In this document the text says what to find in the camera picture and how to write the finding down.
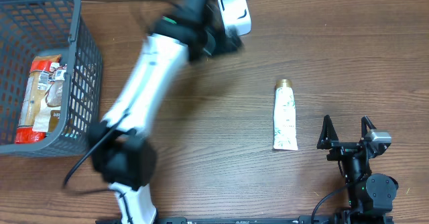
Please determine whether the white bamboo print tube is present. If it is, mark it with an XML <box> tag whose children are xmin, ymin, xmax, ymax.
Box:
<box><xmin>273</xmin><ymin>79</ymin><xmax>298</xmax><ymax>151</ymax></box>

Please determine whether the grey plastic basket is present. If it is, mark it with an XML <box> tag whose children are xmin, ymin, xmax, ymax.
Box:
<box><xmin>1</xmin><ymin>0</ymin><xmax>103</xmax><ymax>157</ymax></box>

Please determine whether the white barcode scanner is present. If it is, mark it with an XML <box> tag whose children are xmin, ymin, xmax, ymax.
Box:
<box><xmin>217</xmin><ymin>0</ymin><xmax>251</xmax><ymax>36</ymax></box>

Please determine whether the clear brown snack bag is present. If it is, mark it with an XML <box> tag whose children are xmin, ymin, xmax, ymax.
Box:
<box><xmin>32</xmin><ymin>62</ymin><xmax>66</xmax><ymax>133</ymax></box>

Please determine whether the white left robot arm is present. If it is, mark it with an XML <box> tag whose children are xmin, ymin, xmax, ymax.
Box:
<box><xmin>87</xmin><ymin>0</ymin><xmax>249</xmax><ymax>223</ymax></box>

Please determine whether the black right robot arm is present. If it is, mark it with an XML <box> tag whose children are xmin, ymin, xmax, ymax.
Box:
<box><xmin>310</xmin><ymin>115</ymin><xmax>399</xmax><ymax>224</ymax></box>

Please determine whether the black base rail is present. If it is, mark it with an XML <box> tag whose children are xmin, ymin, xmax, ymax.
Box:
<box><xmin>95</xmin><ymin>215</ymin><xmax>395</xmax><ymax>224</ymax></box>

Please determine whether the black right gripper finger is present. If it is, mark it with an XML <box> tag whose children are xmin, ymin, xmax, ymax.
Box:
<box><xmin>361</xmin><ymin>115</ymin><xmax>375</xmax><ymax>137</ymax></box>
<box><xmin>318</xmin><ymin>115</ymin><xmax>339</xmax><ymax>144</ymax></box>

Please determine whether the orange pasta package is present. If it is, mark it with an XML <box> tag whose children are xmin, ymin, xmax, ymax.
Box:
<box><xmin>15</xmin><ymin>54</ymin><xmax>62</xmax><ymax>144</ymax></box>

